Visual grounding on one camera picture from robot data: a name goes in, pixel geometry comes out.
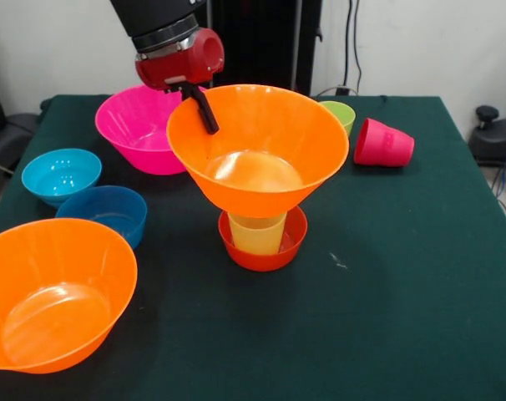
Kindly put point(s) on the small red bowl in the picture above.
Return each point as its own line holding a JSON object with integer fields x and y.
{"x": 261, "y": 261}

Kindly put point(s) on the green cup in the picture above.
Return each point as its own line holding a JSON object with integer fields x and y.
{"x": 342, "y": 115}

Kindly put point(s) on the dark green tablecloth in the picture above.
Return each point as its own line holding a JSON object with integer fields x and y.
{"x": 253, "y": 367}

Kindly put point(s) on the red cup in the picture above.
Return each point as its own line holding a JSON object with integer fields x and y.
{"x": 382, "y": 144}

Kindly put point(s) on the dark blue bowl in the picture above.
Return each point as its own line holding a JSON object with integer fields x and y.
{"x": 123, "y": 209}

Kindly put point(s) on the yellow cup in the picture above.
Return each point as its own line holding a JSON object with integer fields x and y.
{"x": 257, "y": 238}

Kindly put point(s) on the large orange bowl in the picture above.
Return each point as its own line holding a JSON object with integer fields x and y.
{"x": 269, "y": 125}
{"x": 61, "y": 292}

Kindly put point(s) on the light blue bowl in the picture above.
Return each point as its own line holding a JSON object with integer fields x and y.
{"x": 61, "y": 175}

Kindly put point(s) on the black stand base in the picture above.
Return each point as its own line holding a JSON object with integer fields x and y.
{"x": 493, "y": 138}
{"x": 11, "y": 138}

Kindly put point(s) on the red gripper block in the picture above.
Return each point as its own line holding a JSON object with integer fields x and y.
{"x": 178, "y": 67}

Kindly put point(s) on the large pink bowl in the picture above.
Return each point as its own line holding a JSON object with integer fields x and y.
{"x": 132, "y": 133}

